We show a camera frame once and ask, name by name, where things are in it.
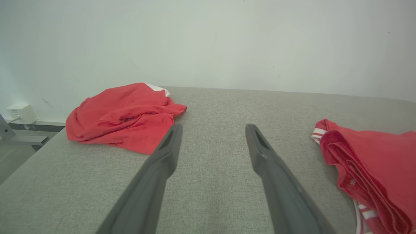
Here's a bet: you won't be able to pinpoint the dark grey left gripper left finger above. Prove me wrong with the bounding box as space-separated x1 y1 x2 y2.
96 123 183 234

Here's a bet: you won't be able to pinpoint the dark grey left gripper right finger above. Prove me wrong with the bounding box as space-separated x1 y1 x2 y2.
245 124 335 234

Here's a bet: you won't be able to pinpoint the red and white shorts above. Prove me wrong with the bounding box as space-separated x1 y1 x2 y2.
66 83 187 155

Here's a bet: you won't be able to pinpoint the red basketball jersey with number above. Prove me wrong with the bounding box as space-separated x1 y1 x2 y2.
311 119 416 234

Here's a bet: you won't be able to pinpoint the white and black baseboard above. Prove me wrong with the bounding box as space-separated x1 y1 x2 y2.
5 119 67 132

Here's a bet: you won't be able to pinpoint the white wall socket box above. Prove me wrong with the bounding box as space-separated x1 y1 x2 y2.
6 104 38 125

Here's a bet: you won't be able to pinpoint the grey metal bracket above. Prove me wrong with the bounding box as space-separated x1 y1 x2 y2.
0 114 16 141

